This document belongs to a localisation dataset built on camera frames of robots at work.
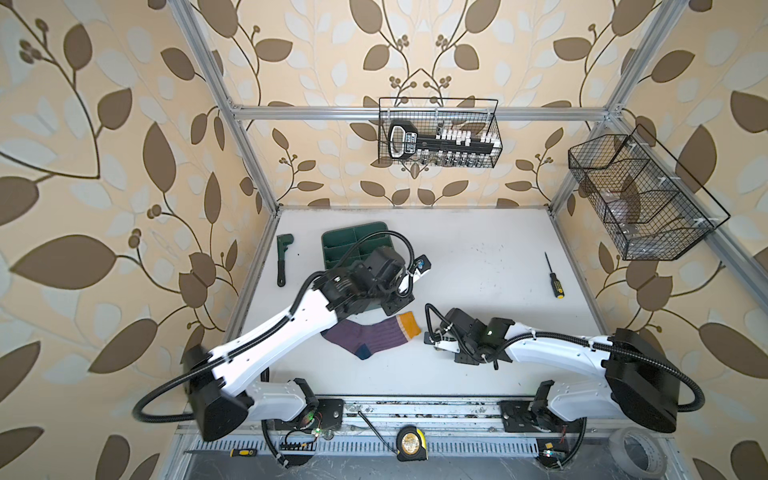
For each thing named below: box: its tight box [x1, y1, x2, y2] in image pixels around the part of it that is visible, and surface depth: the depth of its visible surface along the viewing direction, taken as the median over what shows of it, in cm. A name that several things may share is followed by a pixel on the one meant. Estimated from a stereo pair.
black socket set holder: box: [388, 120, 500, 162], surface depth 85 cm
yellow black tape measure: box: [396, 424, 428, 462], surface depth 69 cm
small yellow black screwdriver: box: [229, 448, 258, 458], surface depth 71 cm
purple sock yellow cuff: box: [320, 312, 422, 360], surface depth 89 cm
